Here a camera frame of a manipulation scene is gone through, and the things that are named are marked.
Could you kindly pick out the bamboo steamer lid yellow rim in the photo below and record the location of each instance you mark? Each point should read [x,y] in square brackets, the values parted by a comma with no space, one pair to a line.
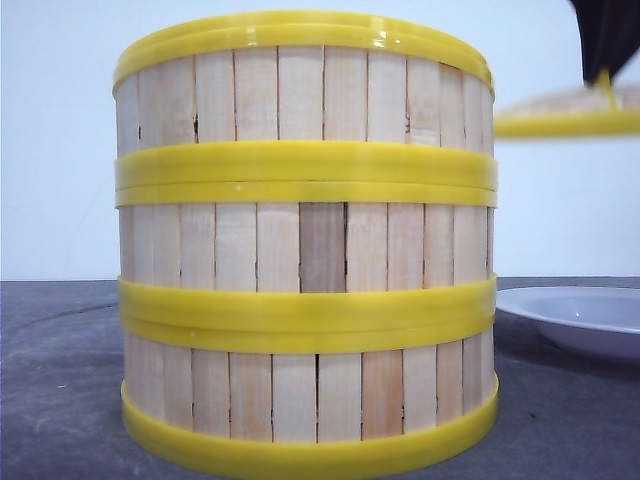
[600,109]

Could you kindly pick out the white ceramic plate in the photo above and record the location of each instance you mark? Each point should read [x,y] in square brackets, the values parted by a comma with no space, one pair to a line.
[597,321]

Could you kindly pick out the bamboo steamer basket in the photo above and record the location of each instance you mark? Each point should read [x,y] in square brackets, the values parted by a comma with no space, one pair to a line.
[319,268]
[347,416]
[302,106]

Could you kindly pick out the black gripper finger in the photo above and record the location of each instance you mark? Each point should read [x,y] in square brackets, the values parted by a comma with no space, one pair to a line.
[609,33]

